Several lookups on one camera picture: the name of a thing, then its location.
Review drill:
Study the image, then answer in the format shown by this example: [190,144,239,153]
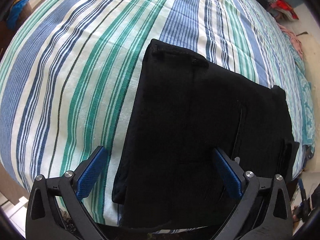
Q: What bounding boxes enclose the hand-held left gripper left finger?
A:
[25,145,108,240]

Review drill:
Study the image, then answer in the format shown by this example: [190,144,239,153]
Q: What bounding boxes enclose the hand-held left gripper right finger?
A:
[212,147,293,240]

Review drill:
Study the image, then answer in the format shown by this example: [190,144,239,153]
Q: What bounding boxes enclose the black pants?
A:
[112,39,300,230]

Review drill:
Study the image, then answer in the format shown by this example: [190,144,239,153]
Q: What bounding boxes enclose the striped bed sheet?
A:
[0,0,304,227]

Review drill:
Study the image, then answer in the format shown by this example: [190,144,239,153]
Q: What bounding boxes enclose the large teal patterned pillow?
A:
[299,76,316,147]

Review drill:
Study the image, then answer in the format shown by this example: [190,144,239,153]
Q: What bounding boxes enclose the small teal patterned pillow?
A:
[294,54,306,77]

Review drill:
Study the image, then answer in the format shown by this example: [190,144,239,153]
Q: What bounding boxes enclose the cream padded headboard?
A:
[287,10,320,120]

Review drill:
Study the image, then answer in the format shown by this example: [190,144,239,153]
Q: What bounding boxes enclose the pink cloth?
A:
[279,24,303,59]

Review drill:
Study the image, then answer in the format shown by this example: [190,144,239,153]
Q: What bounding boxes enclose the dark wooden furniture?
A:
[0,2,32,55]

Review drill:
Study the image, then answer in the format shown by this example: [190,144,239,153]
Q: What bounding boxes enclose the red clothes pile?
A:
[266,0,299,20]

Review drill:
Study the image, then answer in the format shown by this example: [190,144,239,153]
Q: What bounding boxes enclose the blue bag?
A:
[6,0,30,29]

